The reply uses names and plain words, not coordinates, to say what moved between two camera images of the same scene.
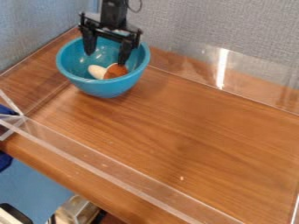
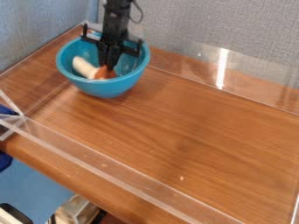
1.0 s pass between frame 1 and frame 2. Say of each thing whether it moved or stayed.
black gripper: moved
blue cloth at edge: stayed
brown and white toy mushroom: moved
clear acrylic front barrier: stayed
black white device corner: stayed
